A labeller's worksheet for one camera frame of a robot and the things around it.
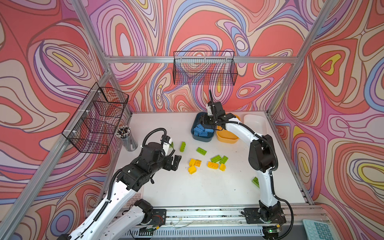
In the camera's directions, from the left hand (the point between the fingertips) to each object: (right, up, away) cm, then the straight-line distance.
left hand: (174, 153), depth 72 cm
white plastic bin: (+59, +17, +38) cm, 72 cm away
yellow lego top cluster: (+9, -9, +19) cm, 22 cm away
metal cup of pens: (-32, +10, +14) cm, 36 cm away
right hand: (+16, +16, +25) cm, 34 cm away
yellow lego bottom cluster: (+9, -13, +16) cm, 22 cm away
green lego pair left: (+24, -7, +21) cm, 32 cm away
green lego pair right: (+29, -8, +21) cm, 37 cm away
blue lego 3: (+12, +8, +33) cm, 36 cm away
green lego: (-5, +1, +27) cm, 28 cm away
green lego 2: (+2, 0, +27) cm, 27 cm away
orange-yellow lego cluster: (+12, -9, +19) cm, 24 cm away
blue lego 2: (+14, +12, +33) cm, 38 cm away
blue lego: (+17, +8, +33) cm, 37 cm away
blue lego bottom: (+21, +11, +32) cm, 40 cm away
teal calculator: (+68, -36, -3) cm, 77 cm away
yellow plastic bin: (+31, +7, +27) cm, 41 cm away
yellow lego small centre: (+27, -11, +17) cm, 34 cm away
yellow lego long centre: (+22, -11, +19) cm, 31 cm away
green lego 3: (+15, -3, +26) cm, 30 cm away
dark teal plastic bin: (+12, +18, +35) cm, 41 cm away
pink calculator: (-21, -24, +6) cm, 33 cm away
